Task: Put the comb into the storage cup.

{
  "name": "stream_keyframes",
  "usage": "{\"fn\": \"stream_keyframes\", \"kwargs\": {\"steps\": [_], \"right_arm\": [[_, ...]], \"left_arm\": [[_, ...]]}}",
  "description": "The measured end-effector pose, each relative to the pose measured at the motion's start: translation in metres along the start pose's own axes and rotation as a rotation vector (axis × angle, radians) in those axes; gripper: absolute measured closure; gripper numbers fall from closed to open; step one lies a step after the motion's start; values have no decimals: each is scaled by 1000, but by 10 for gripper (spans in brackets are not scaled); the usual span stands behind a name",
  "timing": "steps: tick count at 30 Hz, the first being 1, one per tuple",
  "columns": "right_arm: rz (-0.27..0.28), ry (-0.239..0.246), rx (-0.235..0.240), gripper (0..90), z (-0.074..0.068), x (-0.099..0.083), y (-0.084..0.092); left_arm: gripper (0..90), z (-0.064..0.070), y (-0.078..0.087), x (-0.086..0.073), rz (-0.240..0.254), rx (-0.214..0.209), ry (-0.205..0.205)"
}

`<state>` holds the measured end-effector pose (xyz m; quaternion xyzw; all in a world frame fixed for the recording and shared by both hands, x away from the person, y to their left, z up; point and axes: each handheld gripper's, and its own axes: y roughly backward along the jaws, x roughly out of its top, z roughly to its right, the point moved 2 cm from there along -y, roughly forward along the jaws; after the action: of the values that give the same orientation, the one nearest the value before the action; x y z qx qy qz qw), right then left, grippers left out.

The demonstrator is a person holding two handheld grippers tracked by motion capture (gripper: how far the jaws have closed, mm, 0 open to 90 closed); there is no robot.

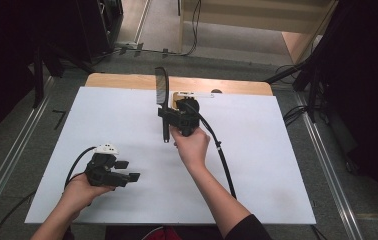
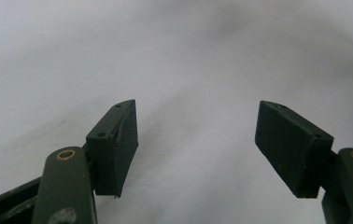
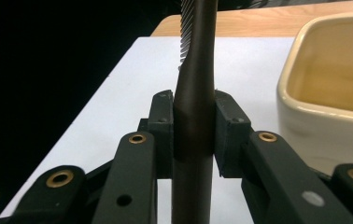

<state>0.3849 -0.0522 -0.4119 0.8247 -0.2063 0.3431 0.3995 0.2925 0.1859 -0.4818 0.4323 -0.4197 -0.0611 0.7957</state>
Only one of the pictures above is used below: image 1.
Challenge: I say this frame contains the black hanging cable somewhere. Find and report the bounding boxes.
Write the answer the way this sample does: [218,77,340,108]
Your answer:
[176,0,203,57]

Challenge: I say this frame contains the person's right hand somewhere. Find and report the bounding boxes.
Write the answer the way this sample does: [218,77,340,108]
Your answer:
[170,125,212,172]

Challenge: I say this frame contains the hand-held gripper cable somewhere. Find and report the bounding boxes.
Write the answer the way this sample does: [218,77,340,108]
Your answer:
[178,100,238,201]
[0,145,98,240]

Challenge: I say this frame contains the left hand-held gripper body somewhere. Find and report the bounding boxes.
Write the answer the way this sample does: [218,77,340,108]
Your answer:
[84,143,131,188]

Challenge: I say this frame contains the black tripod stand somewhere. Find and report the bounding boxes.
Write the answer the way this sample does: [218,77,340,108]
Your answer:
[265,49,325,124]

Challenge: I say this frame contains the black floor cables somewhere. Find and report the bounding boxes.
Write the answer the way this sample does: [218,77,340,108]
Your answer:
[282,104,309,127]

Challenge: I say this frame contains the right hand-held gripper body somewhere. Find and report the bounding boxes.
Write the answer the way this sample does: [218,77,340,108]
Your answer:
[173,91,216,138]

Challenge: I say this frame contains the metal floor rail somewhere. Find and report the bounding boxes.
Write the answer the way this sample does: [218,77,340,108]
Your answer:
[0,75,56,231]
[295,91,365,240]

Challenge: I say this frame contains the cream square cup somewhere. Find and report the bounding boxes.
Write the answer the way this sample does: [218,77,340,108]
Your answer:
[171,91,182,110]

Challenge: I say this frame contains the black equipment cabinet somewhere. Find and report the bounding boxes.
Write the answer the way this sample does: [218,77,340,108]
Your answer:
[75,0,125,63]

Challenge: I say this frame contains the light wooden furniture panel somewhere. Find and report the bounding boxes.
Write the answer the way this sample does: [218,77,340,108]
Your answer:
[178,0,340,65]

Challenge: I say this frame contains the black comb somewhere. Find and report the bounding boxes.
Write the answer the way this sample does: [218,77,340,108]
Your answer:
[154,66,171,144]

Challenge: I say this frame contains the person's dark red clothing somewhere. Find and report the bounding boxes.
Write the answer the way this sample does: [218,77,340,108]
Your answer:
[104,225,226,240]

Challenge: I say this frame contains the right hand-held gripper cable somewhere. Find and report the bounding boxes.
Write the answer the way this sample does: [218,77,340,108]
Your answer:
[178,100,238,201]

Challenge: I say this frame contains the white table cover sheet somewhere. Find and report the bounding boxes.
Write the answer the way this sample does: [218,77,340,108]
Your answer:
[24,86,317,225]

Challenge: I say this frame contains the black metal stand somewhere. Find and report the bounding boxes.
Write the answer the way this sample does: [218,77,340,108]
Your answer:
[31,44,46,109]

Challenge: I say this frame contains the person's left hand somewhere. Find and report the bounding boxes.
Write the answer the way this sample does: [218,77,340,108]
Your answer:
[58,172,117,218]

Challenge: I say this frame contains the left hand-held gripper cable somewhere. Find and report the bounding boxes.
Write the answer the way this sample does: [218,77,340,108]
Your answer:
[0,145,98,240]

